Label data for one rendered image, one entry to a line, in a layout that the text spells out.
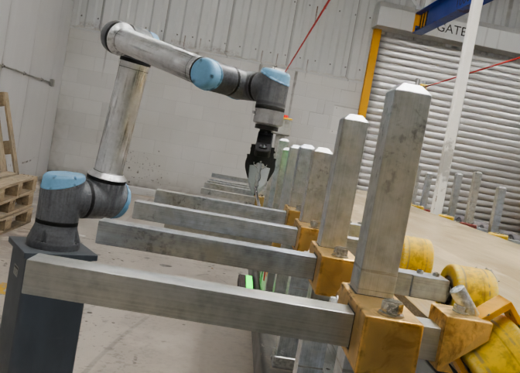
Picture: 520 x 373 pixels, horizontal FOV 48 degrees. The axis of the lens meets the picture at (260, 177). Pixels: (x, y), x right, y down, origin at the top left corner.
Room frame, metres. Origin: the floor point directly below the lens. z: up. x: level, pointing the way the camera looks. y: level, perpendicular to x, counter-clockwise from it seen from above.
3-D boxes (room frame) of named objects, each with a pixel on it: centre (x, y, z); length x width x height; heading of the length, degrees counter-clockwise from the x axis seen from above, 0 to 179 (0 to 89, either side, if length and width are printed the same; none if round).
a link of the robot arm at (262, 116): (1.75, 0.01, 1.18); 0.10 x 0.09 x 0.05; 92
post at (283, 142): (2.05, -0.06, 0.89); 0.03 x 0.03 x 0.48; 2
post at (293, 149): (1.55, -0.08, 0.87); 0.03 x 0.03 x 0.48; 2
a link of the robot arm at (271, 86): (1.76, 0.01, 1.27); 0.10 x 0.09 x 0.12; 51
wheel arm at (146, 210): (1.01, -0.04, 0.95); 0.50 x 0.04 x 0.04; 92
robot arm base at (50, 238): (2.10, 0.70, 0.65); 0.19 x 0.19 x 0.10
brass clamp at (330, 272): (0.78, -0.12, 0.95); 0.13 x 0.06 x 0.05; 2
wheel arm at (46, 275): (0.51, 0.00, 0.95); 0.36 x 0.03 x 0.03; 92
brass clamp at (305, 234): (1.03, -0.10, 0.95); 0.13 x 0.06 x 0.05; 2
